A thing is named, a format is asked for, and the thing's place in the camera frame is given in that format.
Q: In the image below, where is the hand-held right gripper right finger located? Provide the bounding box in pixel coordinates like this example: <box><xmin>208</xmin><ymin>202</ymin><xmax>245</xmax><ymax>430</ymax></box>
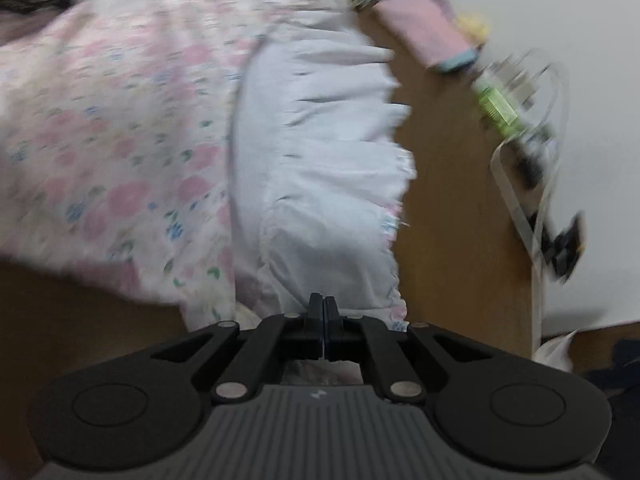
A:
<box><xmin>324</xmin><ymin>296</ymin><xmax>494</xmax><ymax>407</ymax></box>

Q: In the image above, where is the small black device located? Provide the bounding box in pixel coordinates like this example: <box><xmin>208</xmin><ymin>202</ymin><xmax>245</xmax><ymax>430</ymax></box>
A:
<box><xmin>539</xmin><ymin>211</ymin><xmax>587</xmax><ymax>283</ymax></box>

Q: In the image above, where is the pink floral garment white ruffle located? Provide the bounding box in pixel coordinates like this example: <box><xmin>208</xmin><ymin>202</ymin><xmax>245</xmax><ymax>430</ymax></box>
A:
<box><xmin>0</xmin><ymin>0</ymin><xmax>418</xmax><ymax>386</ymax></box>

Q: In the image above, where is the clear plastic strip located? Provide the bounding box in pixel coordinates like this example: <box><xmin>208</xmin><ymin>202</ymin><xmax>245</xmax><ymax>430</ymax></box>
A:
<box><xmin>489</xmin><ymin>49</ymin><xmax>572</xmax><ymax>353</ymax></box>

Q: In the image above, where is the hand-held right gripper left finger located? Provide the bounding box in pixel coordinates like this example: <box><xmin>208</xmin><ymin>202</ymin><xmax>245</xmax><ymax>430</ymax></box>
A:
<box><xmin>150</xmin><ymin>292</ymin><xmax>326</xmax><ymax>407</ymax></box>

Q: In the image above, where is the white paper sheet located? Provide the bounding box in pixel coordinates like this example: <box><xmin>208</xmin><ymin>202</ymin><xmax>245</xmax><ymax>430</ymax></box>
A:
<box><xmin>531</xmin><ymin>329</ymin><xmax>582</xmax><ymax>375</ymax></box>

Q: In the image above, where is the pink folded cloth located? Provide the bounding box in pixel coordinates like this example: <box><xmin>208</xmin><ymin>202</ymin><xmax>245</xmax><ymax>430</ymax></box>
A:
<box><xmin>374</xmin><ymin>0</ymin><xmax>478</xmax><ymax>75</ymax></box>

